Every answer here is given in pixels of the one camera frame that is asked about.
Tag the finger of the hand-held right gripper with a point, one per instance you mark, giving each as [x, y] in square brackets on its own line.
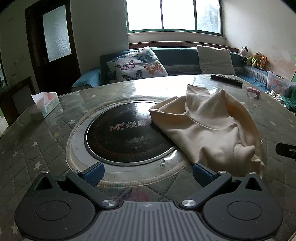
[286, 150]

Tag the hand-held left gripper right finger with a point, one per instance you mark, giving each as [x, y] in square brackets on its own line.
[200, 173]

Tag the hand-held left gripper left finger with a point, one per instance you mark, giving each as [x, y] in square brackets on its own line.
[95, 172]

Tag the cream garment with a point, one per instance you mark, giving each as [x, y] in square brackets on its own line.
[208, 129]

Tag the round black induction hob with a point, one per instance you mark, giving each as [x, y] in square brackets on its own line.
[120, 139]

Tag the green cloth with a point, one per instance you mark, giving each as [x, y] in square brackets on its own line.
[290, 99]

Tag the grey star quilted table cover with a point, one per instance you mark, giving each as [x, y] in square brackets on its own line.
[34, 150]

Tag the clear plastic storage box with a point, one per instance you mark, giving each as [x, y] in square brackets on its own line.
[277, 83]

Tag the pink hair scrunchie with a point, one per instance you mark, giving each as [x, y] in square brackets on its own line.
[253, 91]

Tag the tissue box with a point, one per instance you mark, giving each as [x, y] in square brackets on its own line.
[47, 103]

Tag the orange plush toy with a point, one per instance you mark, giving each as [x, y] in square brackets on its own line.
[263, 63]

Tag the black remote control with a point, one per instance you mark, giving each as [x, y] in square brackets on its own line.
[226, 80]

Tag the yellow green plush toy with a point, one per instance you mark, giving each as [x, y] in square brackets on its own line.
[254, 60]

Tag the black and white plush toy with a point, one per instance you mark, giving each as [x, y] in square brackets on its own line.
[244, 52]

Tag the dark wooden cabinet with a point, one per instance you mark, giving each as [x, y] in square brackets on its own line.
[13, 99]

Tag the dark door with frosted glass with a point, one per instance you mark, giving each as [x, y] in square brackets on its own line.
[60, 67]

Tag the plain white pillow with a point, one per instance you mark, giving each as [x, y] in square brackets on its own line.
[216, 60]

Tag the butterfly print pillow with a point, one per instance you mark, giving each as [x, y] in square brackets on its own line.
[136, 66]

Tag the blue sofa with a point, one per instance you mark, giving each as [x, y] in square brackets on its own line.
[175, 58]

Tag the green framed window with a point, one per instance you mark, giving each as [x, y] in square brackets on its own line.
[173, 15]

